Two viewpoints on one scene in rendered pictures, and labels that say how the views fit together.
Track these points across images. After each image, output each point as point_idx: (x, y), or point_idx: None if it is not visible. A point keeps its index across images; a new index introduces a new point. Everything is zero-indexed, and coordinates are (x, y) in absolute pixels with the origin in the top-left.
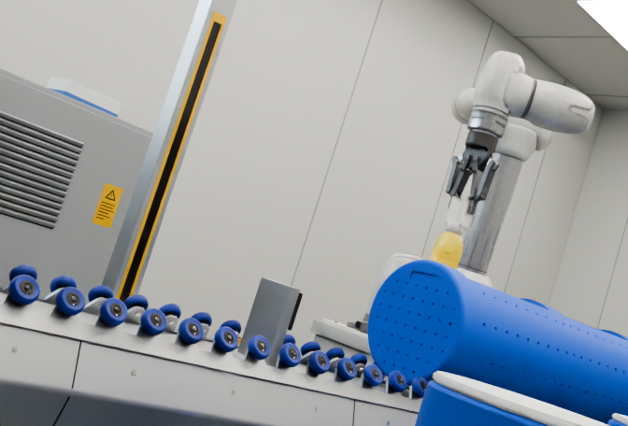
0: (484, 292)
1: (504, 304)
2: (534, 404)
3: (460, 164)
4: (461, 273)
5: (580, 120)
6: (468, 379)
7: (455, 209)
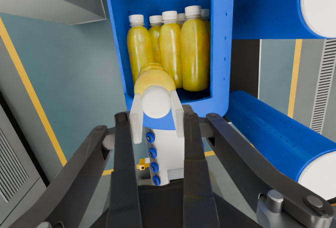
0: (223, 77)
1: (227, 44)
2: (331, 183)
3: (57, 226)
4: (206, 101)
5: None
6: (306, 183)
7: (140, 115)
